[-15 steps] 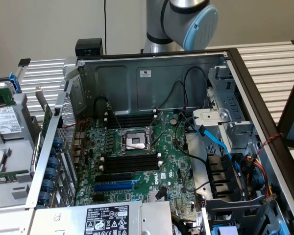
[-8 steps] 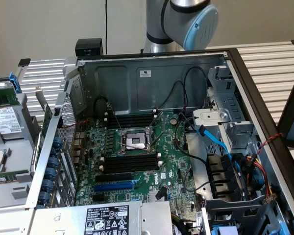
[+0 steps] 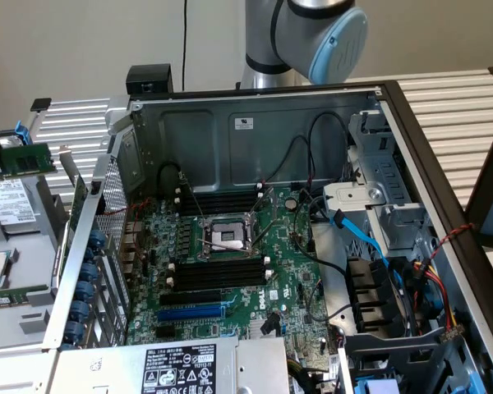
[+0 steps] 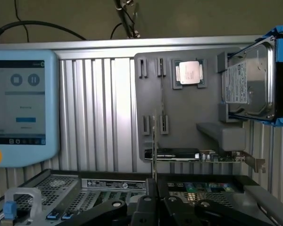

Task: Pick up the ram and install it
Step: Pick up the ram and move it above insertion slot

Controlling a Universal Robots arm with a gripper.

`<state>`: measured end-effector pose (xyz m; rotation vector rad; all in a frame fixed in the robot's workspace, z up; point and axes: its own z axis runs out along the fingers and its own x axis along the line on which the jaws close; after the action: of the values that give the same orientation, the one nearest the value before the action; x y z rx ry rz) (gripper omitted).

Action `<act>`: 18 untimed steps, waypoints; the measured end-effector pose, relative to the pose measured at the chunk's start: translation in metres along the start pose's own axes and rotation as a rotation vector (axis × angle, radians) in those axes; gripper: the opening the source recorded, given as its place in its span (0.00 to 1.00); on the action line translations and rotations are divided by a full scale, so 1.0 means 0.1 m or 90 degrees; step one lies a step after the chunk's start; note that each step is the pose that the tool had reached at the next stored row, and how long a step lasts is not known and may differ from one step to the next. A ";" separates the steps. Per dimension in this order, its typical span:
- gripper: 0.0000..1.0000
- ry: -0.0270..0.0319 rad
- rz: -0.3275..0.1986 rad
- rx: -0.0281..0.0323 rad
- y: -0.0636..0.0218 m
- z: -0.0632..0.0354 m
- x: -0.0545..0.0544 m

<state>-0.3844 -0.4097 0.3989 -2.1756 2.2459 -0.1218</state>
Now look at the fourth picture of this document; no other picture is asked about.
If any black stand pole with clamps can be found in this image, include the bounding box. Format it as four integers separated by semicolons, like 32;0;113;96
113;0;141;38

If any thin black floor cable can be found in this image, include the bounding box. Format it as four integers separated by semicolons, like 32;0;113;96
14;0;29;44

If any black graphics card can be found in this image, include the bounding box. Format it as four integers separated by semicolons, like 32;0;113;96
143;147;266;174

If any silver CPU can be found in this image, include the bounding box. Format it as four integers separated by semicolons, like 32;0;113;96
175;60;205;85

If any grey plastic parts rack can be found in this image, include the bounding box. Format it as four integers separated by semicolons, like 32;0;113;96
133;46;250;167

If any light blue teach pendant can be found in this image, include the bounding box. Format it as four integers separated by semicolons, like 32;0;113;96
0;49;61;168

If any translucent plastic case latch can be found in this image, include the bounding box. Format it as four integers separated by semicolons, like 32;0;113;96
4;188;42;222

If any thick black cable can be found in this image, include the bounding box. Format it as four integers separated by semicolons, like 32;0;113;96
0;21;88;45

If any silver hard disk drive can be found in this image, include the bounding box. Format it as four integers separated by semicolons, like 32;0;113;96
220;39;275;122

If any short black cable loop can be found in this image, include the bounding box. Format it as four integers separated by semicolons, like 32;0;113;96
110;22;124;40

